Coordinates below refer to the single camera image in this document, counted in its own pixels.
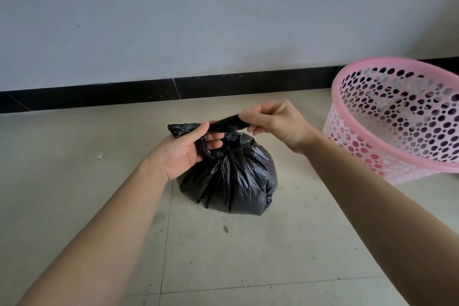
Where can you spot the black plastic garbage bag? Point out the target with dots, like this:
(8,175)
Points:
(229,173)

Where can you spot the person's right forearm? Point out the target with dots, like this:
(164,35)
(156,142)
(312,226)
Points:
(387,219)

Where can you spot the pink perforated plastic wastebasket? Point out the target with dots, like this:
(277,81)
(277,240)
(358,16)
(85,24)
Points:
(398,119)

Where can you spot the person's right thumb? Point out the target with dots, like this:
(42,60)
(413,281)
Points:
(252,115)

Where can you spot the person's right hand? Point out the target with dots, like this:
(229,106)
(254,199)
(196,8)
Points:
(283,126)

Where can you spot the person's left hand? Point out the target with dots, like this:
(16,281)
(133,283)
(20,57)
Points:
(175,155)

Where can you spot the person's left forearm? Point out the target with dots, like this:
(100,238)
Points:
(96,234)

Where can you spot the person's left thumb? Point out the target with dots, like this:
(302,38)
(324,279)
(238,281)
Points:
(195,132)

